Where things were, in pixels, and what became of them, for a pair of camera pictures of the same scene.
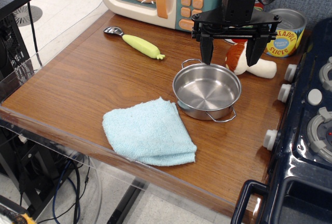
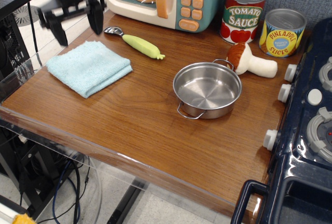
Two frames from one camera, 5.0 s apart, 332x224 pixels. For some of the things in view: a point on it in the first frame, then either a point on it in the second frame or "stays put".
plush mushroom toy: [236, 60] stays put
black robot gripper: [237, 19] -> [70, 0]
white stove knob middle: [284, 92] stays put
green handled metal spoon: [136, 44] stays put
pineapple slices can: [289, 31] stays put
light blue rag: [152, 133] -> [87, 67]
